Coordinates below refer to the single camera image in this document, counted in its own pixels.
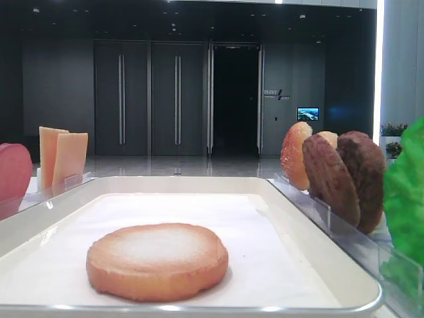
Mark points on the round bread slice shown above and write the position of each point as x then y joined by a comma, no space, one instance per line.
161,262

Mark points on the inner brown meat patty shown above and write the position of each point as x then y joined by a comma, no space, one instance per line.
329,179

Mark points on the brown meat patty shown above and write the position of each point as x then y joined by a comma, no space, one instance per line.
329,179
366,164

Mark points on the inner orange cheese slice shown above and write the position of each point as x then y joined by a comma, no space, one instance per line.
71,154

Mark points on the orange cheese slice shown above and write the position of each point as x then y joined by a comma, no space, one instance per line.
71,154
48,145

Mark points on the outer brown meat patty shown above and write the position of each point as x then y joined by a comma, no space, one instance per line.
366,164

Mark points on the outer orange cheese slice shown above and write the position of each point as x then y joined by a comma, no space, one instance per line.
48,145

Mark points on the upright green lettuce leaf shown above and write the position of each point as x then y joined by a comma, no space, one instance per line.
403,206

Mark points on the sesame bun slice inner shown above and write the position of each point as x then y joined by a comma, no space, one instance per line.
292,155

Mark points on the dark double door middle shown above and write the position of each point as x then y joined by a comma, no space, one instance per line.
177,99

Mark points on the dark double door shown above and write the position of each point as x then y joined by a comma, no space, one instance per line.
177,99
121,98

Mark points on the plain bun slice outer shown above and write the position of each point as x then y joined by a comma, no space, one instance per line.
330,137

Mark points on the dark double door left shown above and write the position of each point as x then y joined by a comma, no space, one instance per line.
121,98

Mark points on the potted flower plants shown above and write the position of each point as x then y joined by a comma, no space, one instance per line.
390,139

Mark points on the white rectangular metal tray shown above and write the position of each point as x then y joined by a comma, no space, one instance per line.
357,292

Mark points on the white parchment tray liner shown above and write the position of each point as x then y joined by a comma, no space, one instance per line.
263,271

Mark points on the open glass door frame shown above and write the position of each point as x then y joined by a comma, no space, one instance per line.
234,112

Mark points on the small wall display screen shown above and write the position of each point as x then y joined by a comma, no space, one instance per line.
307,113

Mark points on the left clear acrylic rail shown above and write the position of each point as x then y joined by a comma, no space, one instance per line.
38,204

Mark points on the clear acrylic rail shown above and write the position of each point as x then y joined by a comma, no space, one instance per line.
38,204
369,251

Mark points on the right clear acrylic rail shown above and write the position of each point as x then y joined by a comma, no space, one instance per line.
369,251

